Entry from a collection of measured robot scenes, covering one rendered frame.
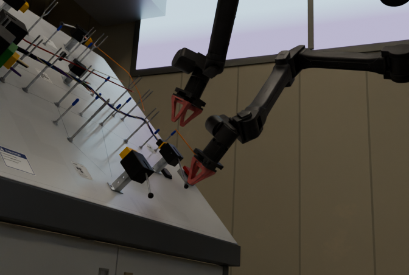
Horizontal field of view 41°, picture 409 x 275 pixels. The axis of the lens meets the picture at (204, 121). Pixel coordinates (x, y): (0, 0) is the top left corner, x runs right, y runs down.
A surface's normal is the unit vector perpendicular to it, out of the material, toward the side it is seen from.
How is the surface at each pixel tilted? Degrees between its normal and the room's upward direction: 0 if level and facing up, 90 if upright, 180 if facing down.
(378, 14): 90
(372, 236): 90
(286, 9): 90
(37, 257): 90
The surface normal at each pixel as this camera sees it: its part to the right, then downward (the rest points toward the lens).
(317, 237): -0.36, -0.32
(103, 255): 0.88, -0.11
